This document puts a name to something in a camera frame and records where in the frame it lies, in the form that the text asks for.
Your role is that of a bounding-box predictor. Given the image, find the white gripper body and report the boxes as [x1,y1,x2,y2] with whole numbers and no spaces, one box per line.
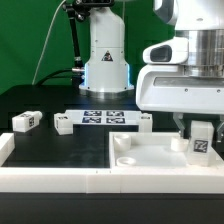
[136,37,224,115]

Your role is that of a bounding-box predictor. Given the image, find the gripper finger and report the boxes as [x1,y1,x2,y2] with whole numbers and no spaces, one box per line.
[216,115,224,142]
[173,112,185,137]

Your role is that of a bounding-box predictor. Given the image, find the white square table top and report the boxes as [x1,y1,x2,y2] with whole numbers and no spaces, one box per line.
[109,132,218,168]

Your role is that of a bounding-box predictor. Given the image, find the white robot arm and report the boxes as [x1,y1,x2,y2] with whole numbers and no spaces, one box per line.
[81,0,224,139]

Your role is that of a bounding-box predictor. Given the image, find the white U-shaped obstacle fence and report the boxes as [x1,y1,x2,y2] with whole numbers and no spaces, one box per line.
[0,133,224,194]

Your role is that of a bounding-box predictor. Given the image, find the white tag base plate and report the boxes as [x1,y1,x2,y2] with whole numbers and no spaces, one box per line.
[65,110,141,125]

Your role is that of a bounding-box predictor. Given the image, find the black cable connector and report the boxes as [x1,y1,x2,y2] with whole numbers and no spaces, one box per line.
[36,67,84,86]

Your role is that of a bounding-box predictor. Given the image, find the grey cable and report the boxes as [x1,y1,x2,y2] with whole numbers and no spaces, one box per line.
[31,0,68,86]

